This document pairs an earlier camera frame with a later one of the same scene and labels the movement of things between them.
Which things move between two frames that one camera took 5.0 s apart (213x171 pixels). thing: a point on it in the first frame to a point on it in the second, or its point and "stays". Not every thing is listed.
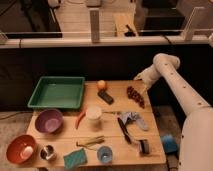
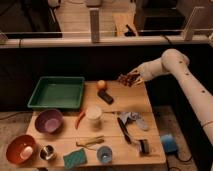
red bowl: x=16 y=145 stays
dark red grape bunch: x=133 y=95 to x=129 y=78
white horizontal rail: x=33 y=42 stays
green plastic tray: x=58 y=92 stays
